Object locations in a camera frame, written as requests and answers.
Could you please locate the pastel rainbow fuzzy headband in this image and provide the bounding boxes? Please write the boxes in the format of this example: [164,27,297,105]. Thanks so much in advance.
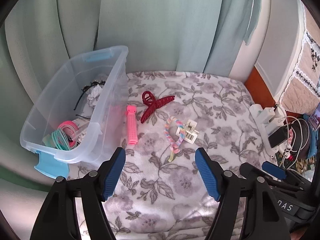
[164,116,186,163]

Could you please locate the cream white claw clip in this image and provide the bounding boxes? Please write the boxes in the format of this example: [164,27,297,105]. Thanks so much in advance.
[176,119,199,145]

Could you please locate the pink and teal headbands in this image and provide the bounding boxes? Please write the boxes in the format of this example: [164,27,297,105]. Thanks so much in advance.
[51,121,79,151]

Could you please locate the pink hair roller clip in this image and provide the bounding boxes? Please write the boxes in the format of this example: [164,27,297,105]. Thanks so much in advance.
[126,105,138,145]

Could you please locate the white paper ball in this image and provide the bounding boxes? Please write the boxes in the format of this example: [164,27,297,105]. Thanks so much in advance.
[87,85,103,108]

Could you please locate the black beaded headband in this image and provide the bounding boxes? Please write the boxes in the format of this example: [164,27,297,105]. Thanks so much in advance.
[73,80,106,111]

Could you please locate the black power adapter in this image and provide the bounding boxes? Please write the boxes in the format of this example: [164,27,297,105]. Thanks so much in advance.
[268,126,288,148]

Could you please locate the grey floral blanket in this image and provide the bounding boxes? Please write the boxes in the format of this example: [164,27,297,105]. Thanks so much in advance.
[103,71,270,239]

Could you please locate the white usb charger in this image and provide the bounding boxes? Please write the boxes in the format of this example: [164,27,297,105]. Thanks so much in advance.
[259,107,275,124]

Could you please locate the white power strip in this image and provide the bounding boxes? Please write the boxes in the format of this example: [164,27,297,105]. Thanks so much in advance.
[249,104,287,158]

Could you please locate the clear plastic storage bin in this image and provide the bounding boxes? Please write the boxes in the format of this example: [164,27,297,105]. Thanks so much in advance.
[20,46,129,178]

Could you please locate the beige quilted lace cover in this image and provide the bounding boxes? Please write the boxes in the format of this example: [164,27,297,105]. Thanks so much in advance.
[279,6,319,115]

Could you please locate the dark red claw clip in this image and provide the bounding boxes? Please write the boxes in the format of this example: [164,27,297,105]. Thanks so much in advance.
[140,91,175,124]

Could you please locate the mint green curtain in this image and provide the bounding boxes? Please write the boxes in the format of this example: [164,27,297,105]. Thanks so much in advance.
[1,0,262,185]

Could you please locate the white charging cable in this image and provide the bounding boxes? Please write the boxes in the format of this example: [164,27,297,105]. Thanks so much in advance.
[274,104,313,170]

